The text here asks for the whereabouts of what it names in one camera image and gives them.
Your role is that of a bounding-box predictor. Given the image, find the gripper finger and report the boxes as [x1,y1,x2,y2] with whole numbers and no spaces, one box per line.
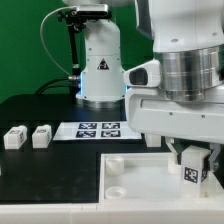
[165,137,181,165]
[208,143,221,172]

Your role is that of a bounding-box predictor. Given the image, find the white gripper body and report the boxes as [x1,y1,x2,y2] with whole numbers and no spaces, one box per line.
[125,87,224,144]

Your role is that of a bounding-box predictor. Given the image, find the white square table top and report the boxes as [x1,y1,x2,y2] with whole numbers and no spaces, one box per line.
[99,153,224,202]

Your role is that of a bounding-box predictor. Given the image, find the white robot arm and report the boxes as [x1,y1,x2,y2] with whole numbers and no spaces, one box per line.
[63,0,224,145]

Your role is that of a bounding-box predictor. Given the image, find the white L-shaped fence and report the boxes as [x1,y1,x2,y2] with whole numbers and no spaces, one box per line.
[0,166,224,224]

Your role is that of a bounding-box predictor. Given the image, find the paper sheet with markers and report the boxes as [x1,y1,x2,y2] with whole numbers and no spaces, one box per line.
[54,121,141,141]

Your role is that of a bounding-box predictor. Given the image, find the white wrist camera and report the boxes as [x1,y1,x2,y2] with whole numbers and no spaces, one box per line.
[124,59,161,88]

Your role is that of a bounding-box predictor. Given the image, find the black base cables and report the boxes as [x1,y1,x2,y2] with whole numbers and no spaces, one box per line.
[34,77,80,96]

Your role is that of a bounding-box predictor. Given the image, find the black camera stand pole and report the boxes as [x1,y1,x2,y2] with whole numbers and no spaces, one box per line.
[68,24,81,95]

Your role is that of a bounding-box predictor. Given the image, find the black camera on stand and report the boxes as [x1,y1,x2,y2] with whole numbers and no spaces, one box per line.
[57,4,111,22]

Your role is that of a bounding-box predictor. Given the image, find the grey camera cable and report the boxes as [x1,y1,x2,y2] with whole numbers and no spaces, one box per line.
[39,5,78,77]

